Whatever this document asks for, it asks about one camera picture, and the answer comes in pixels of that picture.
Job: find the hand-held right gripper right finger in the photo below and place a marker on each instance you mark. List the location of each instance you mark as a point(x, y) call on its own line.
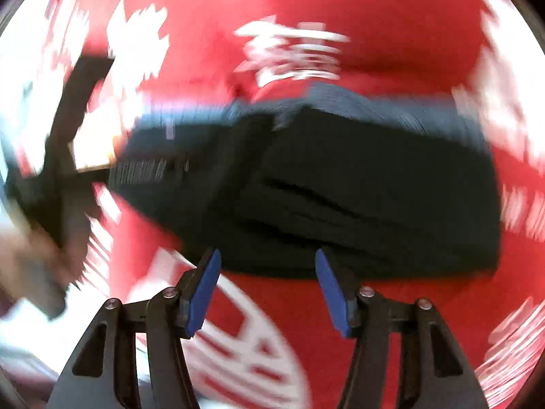
point(334, 296)

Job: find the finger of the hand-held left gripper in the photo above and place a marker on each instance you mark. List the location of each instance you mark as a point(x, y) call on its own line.
point(144, 171)

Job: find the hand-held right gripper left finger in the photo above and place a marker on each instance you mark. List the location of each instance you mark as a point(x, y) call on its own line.
point(204, 294)

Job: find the black and blue floral pants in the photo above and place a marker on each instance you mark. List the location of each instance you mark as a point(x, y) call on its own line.
point(349, 187)

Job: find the person's left hand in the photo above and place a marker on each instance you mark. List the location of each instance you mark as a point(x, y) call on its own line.
point(34, 268)

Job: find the red white printed blanket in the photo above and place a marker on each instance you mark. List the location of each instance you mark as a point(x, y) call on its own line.
point(383, 21)

